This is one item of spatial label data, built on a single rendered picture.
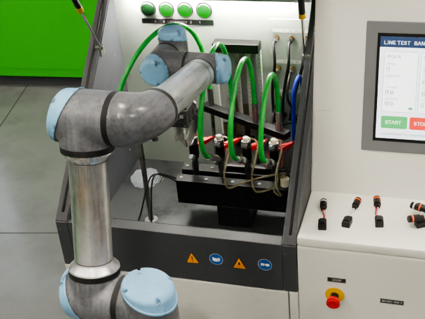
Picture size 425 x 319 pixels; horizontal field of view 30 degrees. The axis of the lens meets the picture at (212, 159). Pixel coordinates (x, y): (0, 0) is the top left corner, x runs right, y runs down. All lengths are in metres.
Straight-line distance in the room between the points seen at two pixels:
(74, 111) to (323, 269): 0.84
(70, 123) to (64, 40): 3.49
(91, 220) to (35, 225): 2.29
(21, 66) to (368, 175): 3.47
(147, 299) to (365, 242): 0.63
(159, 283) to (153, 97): 0.41
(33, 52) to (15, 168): 1.02
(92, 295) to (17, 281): 1.92
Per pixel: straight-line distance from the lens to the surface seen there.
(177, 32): 2.06
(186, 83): 1.78
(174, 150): 2.70
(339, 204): 2.20
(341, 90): 2.16
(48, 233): 3.93
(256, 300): 2.25
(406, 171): 2.21
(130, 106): 1.60
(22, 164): 4.52
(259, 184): 2.28
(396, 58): 2.12
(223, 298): 2.28
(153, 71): 1.97
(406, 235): 2.10
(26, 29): 5.19
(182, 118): 2.14
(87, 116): 1.63
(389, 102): 2.15
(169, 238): 2.20
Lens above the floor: 2.26
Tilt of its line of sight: 32 degrees down
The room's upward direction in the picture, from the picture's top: 6 degrees counter-clockwise
